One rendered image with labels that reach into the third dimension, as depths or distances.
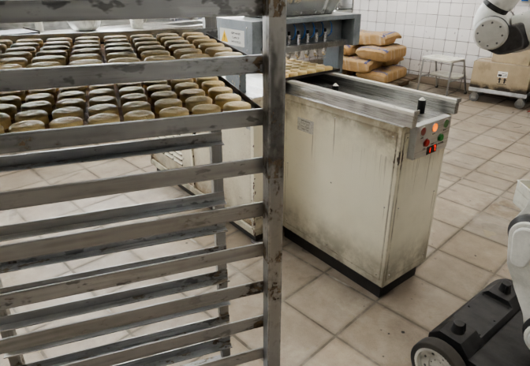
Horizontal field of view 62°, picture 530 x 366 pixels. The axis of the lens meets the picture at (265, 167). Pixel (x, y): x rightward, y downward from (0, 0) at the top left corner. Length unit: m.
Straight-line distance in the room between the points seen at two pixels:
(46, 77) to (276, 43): 0.34
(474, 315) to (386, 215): 0.49
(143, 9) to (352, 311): 1.68
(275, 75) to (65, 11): 0.31
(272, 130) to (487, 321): 1.36
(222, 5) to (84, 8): 0.20
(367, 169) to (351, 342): 0.71
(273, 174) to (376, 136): 1.10
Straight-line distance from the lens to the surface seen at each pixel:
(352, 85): 2.28
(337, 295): 2.16
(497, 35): 1.23
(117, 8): 0.69
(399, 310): 2.14
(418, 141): 1.81
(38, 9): 0.69
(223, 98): 0.84
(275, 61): 0.72
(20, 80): 0.71
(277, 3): 0.71
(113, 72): 0.70
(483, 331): 1.86
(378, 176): 1.88
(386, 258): 2.01
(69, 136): 0.73
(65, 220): 1.26
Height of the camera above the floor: 1.36
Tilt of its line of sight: 23 degrees down
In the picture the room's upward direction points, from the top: straight up
